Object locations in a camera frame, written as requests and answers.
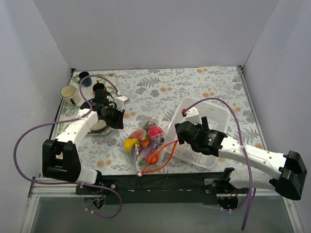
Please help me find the clear zip top bag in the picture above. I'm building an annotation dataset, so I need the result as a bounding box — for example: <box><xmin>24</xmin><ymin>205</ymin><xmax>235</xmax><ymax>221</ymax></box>
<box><xmin>127</xmin><ymin>121</ymin><xmax>178</xmax><ymax>177</ymax></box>

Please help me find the yellow fake lemon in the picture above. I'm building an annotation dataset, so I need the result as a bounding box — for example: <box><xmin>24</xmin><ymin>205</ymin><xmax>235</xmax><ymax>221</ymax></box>
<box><xmin>123</xmin><ymin>138</ymin><xmax>139</xmax><ymax>152</ymax></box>

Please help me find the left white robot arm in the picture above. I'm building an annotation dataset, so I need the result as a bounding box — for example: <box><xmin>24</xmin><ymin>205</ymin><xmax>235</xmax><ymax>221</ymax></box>
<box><xmin>42</xmin><ymin>90</ymin><xmax>129</xmax><ymax>194</ymax></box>

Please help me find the purple cable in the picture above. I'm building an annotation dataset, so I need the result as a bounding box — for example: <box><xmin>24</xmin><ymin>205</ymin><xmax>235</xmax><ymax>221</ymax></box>
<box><xmin>183</xmin><ymin>97</ymin><xmax>257</xmax><ymax>231</ymax></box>
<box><xmin>14</xmin><ymin>75</ymin><xmax>123</xmax><ymax>219</ymax></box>

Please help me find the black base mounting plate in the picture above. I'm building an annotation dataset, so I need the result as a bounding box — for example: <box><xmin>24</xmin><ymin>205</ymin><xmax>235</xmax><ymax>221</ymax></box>
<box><xmin>75</xmin><ymin>172</ymin><xmax>250</xmax><ymax>205</ymax></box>

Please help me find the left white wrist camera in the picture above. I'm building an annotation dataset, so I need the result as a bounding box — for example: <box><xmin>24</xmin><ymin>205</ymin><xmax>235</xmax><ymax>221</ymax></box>
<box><xmin>115</xmin><ymin>96</ymin><xmax>130</xmax><ymax>109</ymax></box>

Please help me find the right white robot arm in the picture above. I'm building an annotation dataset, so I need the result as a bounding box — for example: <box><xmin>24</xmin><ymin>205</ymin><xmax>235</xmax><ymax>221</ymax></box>
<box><xmin>175</xmin><ymin>117</ymin><xmax>308</xmax><ymax>200</ymax></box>

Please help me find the red fake apple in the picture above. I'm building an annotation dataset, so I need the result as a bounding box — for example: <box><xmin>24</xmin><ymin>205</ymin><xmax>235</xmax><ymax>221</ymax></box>
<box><xmin>148</xmin><ymin>125</ymin><xmax>163</xmax><ymax>139</ymax></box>

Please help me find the floral patterned tablecloth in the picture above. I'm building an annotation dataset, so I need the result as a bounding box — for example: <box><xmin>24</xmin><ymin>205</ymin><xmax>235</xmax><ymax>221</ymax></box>
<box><xmin>78</xmin><ymin>67</ymin><xmax>265</xmax><ymax>175</ymax></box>

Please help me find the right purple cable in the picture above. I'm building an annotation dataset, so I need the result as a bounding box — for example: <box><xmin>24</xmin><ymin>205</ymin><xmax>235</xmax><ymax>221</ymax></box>
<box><xmin>183</xmin><ymin>97</ymin><xmax>257</xmax><ymax>231</ymax></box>

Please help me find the red rimmed plate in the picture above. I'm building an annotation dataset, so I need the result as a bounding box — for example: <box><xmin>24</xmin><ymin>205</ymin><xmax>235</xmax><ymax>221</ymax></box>
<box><xmin>77</xmin><ymin>101</ymin><xmax>109</xmax><ymax>133</ymax></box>

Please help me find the aluminium frame rail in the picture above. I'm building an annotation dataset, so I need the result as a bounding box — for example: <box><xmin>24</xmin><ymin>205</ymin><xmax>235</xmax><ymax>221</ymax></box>
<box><xmin>28</xmin><ymin>176</ymin><xmax>292</xmax><ymax>197</ymax></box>

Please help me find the cream enamel mug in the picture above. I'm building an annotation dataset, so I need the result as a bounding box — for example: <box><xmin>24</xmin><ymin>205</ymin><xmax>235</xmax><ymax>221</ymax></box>
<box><xmin>60</xmin><ymin>85</ymin><xmax>81</xmax><ymax>105</ymax></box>

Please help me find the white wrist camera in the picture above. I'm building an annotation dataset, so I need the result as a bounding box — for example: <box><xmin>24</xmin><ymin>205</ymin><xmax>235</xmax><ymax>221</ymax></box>
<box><xmin>183</xmin><ymin>107</ymin><xmax>201</xmax><ymax>125</ymax></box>
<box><xmin>115</xmin><ymin>96</ymin><xmax>130</xmax><ymax>109</ymax></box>

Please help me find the leaf patterned serving tray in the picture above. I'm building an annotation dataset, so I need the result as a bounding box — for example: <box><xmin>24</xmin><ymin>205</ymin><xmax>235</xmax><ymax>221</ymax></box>
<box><xmin>54</xmin><ymin>71</ymin><xmax>117</xmax><ymax>136</ymax></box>

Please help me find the brown orange small cup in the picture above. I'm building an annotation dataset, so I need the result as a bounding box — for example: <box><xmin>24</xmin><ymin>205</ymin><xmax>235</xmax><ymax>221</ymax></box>
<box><xmin>92</xmin><ymin>80</ymin><xmax>106</xmax><ymax>95</ymax></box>

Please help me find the dark blue mug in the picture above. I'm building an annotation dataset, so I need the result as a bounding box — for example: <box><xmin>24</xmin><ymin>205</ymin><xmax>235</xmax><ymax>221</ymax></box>
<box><xmin>78</xmin><ymin>71</ymin><xmax>92</xmax><ymax>87</ymax></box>

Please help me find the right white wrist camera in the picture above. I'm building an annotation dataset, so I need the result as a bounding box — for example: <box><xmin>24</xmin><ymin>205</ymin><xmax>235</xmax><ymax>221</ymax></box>
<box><xmin>183</xmin><ymin>107</ymin><xmax>201</xmax><ymax>125</ymax></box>

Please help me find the white perforated plastic basket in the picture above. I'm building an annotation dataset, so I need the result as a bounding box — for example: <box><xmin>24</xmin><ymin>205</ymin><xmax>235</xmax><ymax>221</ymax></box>
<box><xmin>164</xmin><ymin>97</ymin><xmax>231</xmax><ymax>170</ymax></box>

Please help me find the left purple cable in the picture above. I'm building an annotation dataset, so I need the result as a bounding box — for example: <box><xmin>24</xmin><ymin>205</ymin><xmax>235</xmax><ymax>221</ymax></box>
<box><xmin>14</xmin><ymin>75</ymin><xmax>123</xmax><ymax>219</ymax></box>

